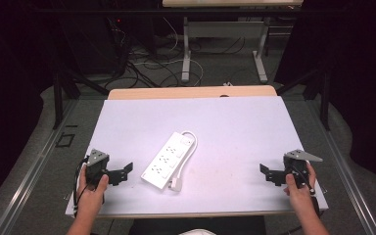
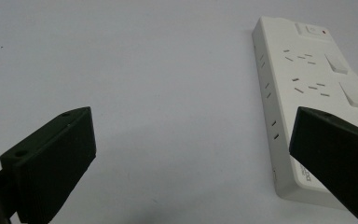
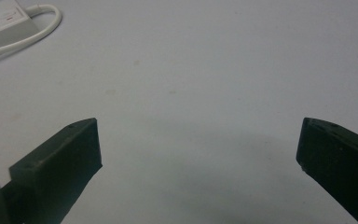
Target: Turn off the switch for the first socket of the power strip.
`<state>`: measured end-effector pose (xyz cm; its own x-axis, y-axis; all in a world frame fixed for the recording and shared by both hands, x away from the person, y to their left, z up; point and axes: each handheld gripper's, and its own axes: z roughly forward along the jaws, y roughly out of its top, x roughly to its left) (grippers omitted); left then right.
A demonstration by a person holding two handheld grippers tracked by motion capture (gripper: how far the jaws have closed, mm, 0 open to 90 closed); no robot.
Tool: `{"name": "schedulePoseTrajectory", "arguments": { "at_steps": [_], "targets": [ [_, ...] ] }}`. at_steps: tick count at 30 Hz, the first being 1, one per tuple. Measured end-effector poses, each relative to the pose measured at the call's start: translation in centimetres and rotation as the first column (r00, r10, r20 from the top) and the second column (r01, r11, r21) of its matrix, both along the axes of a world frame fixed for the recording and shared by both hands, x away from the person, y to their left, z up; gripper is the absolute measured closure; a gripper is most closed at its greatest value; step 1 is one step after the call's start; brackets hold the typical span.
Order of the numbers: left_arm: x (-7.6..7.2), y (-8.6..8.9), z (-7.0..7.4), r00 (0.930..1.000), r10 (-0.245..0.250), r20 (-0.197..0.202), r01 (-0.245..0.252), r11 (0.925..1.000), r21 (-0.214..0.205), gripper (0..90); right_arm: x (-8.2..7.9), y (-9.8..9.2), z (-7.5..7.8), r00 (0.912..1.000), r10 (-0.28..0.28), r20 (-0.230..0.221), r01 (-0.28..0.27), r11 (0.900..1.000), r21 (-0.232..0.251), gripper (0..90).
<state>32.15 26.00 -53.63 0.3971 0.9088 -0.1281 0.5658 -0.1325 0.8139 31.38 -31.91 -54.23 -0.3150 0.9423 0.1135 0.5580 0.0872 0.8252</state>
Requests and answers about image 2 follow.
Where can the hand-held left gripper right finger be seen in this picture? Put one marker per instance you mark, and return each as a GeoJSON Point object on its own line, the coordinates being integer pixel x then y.
{"type": "Point", "coordinates": [335, 155]}

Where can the white power strip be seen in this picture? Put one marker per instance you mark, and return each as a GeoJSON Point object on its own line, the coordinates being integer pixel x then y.
{"type": "Point", "coordinates": [292, 71]}

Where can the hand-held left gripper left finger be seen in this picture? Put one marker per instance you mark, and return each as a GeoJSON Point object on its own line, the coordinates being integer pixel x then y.
{"type": "Point", "coordinates": [48, 168]}

